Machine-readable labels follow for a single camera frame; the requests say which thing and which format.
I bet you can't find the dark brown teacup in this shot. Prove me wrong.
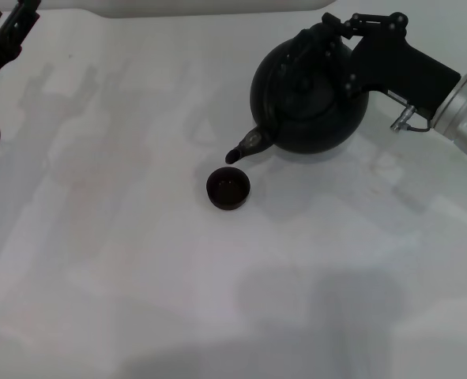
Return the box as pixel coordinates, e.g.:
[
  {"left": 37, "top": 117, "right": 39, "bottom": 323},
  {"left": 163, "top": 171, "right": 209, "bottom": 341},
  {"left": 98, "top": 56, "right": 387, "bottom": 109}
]
[{"left": 205, "top": 167, "right": 252, "bottom": 212}]

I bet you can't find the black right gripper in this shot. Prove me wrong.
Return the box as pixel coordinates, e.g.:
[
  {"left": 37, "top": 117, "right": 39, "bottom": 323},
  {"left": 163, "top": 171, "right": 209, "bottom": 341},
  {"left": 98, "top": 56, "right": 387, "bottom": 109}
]
[{"left": 322, "top": 11, "right": 461, "bottom": 118}]

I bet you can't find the right arm cable with connector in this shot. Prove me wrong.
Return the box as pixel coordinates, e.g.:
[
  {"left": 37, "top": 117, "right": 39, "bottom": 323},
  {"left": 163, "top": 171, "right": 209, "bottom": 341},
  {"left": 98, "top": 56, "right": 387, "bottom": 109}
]
[{"left": 390, "top": 104, "right": 433, "bottom": 133}]

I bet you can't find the black round teapot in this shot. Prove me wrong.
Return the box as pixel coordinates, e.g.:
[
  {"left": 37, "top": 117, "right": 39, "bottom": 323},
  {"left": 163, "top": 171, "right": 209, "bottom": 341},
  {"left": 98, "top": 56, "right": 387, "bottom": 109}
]
[{"left": 224, "top": 21, "right": 371, "bottom": 165}]

